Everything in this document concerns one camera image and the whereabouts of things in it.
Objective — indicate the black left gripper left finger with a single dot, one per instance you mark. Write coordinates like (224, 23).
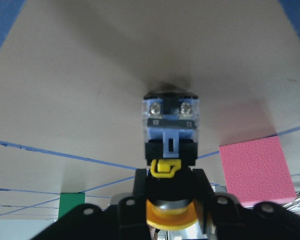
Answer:
(131, 211)

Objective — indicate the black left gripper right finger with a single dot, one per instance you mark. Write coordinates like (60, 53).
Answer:
(215, 209)

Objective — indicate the yellow mushroom push button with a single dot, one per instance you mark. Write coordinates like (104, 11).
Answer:
(171, 128)

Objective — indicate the pink foam cube centre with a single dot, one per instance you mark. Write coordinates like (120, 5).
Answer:
(256, 171)

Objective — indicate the green foam cube near left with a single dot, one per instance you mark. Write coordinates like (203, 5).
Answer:
(68, 201)

